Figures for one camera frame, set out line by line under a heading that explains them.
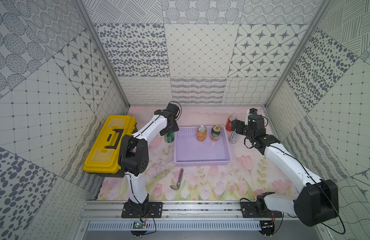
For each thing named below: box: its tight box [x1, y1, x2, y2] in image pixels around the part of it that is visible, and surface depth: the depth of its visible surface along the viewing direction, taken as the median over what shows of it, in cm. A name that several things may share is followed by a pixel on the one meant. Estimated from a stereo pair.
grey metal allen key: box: [170, 168, 184, 191], surface depth 84 cm
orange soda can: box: [197, 125, 207, 142], surface depth 96 cm
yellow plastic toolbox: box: [83, 115, 138, 178], surface depth 83 cm
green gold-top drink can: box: [210, 124, 222, 142], surface depth 95 cm
